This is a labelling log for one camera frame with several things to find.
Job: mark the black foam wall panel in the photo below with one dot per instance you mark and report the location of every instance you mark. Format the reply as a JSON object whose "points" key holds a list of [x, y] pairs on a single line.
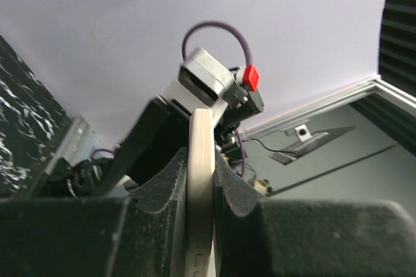
{"points": [[396, 64]]}

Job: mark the pink phone case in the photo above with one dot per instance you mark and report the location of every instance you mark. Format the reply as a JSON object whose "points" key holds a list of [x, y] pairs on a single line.
{"points": [[199, 195]]}

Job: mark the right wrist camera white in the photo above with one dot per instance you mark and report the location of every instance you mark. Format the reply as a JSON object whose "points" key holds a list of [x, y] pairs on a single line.
{"points": [[204, 83]]}

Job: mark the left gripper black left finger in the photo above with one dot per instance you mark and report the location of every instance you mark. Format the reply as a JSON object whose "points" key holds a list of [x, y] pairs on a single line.
{"points": [[139, 235]]}

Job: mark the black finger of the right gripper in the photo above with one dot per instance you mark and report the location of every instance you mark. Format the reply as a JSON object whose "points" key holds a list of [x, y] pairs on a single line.
{"points": [[136, 143]]}

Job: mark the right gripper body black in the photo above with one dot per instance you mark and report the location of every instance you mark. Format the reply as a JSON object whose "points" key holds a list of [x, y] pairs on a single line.
{"points": [[171, 136]]}

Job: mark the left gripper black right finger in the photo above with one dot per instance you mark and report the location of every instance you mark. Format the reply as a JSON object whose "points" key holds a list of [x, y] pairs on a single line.
{"points": [[259, 236]]}

